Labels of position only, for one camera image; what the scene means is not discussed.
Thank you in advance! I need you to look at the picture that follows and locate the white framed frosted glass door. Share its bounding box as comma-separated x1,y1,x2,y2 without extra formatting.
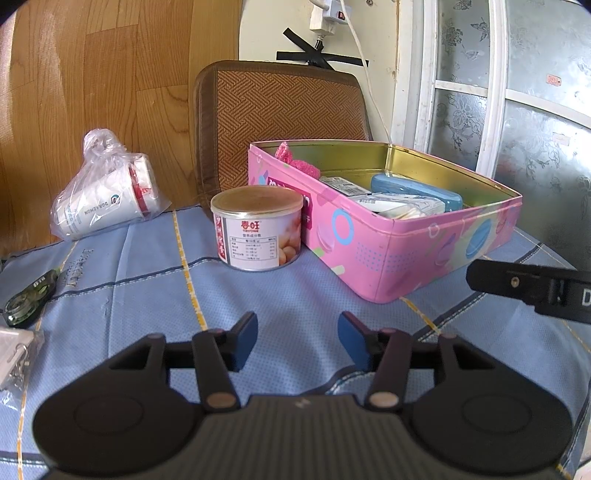
392,0,591,273

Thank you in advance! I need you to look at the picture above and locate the blue glasses case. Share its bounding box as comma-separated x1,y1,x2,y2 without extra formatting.
370,173,463,213

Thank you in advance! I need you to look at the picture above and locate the pink cloth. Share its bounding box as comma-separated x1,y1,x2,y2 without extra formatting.
274,142,322,180

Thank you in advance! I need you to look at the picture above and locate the woven brown chair back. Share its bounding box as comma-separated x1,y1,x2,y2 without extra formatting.
193,60,374,204

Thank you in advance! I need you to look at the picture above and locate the black tape cross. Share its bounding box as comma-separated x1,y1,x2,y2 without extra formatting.
276,28,370,71

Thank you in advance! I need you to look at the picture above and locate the white power strip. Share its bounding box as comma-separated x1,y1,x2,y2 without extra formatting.
308,0,352,37

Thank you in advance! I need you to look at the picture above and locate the blue tablecloth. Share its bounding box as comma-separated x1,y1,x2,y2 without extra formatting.
0,203,591,480

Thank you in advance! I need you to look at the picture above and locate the pink tin box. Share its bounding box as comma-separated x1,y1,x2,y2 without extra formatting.
248,141,524,304

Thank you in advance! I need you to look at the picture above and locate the food can with red label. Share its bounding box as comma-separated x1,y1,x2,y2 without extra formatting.
210,186,304,271

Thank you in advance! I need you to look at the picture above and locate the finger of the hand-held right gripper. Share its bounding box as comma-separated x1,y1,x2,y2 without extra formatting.
466,258,555,306

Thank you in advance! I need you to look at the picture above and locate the plastic bag of paper cups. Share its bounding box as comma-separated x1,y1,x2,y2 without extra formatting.
50,129,174,241

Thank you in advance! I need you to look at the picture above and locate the clear bag of metal hooks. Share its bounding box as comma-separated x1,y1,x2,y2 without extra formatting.
0,329,44,393

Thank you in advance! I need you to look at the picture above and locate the white power cable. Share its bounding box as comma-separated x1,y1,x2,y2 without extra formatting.
344,9,394,141

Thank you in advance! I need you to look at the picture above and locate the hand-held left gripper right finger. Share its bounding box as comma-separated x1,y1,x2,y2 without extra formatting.
338,311,497,411

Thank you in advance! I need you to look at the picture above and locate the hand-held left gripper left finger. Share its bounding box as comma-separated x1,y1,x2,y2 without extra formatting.
108,311,258,412

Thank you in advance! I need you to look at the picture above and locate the green correction tape dispenser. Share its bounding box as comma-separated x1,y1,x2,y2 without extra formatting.
0,270,60,329

